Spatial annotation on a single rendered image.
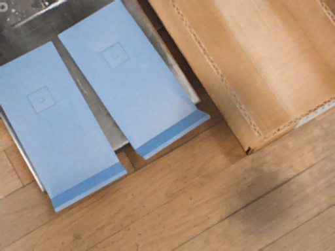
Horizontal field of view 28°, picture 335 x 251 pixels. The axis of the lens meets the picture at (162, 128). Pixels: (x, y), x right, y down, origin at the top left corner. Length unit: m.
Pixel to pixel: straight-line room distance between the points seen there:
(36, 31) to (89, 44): 0.05
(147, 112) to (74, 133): 0.07
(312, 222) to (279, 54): 0.17
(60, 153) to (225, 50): 0.19
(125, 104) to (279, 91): 0.15
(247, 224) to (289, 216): 0.04
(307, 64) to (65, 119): 0.24
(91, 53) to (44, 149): 0.10
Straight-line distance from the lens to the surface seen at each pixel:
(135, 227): 0.62
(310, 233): 0.64
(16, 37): 0.66
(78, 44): 0.65
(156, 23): 0.68
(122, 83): 0.63
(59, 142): 0.62
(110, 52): 0.64
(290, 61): 0.67
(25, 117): 0.63
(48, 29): 0.66
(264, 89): 0.66
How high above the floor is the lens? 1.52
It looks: 75 degrees down
